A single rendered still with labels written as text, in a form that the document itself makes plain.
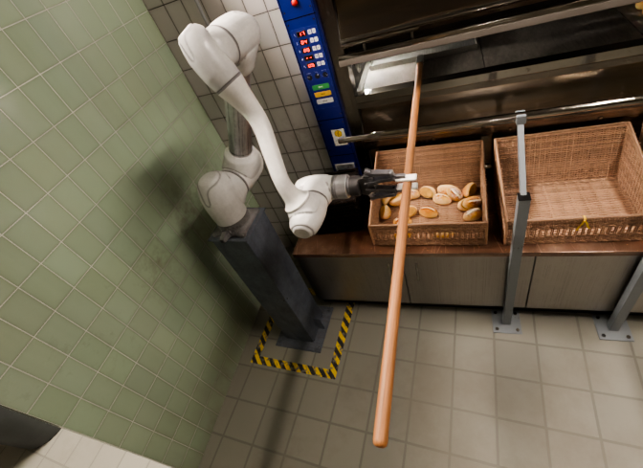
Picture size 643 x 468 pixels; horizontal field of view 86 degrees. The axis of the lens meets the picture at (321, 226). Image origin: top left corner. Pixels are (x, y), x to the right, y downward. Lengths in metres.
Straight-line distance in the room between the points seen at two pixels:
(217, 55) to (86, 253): 0.93
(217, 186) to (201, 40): 0.57
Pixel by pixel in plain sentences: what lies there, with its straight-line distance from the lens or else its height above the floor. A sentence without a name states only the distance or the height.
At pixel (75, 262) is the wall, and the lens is 1.62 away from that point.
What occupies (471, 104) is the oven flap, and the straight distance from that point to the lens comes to 1.91.
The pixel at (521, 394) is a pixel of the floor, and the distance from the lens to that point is 2.10.
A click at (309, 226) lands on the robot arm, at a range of 1.12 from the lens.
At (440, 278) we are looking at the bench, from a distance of 1.96.
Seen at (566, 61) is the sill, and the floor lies 1.17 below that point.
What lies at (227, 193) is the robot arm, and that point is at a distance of 1.50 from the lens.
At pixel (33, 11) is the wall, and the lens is 1.75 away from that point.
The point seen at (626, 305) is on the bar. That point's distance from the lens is 2.14.
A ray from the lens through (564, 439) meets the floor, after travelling 2.07.
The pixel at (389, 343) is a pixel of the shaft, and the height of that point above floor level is 1.20.
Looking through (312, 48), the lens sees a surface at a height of 1.46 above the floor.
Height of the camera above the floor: 1.96
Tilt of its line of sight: 42 degrees down
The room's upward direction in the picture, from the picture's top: 23 degrees counter-clockwise
